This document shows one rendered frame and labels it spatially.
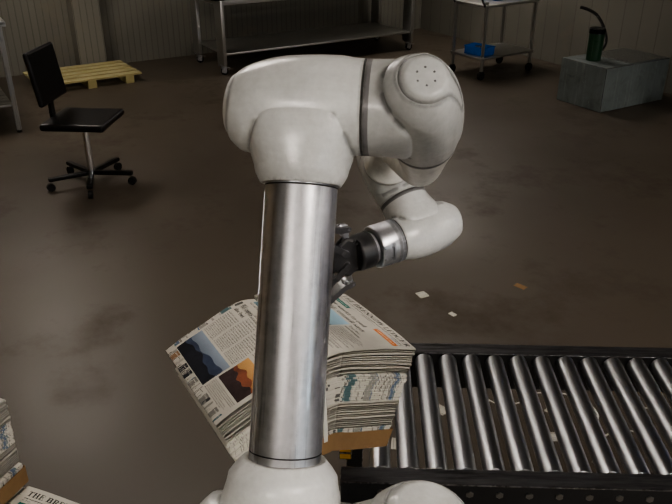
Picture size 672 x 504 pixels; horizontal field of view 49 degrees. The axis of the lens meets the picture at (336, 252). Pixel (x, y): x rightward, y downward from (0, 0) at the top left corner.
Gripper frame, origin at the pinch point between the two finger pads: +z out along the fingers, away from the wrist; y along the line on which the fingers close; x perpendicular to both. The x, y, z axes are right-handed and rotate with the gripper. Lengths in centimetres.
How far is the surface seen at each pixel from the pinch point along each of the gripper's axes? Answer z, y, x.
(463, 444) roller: -36, 53, -10
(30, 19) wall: -52, 56, 782
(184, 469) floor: 9, 127, 101
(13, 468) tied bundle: 56, 36, 21
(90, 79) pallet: -84, 110, 685
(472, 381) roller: -53, 54, 9
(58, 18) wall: -81, 60, 784
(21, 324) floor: 48, 121, 236
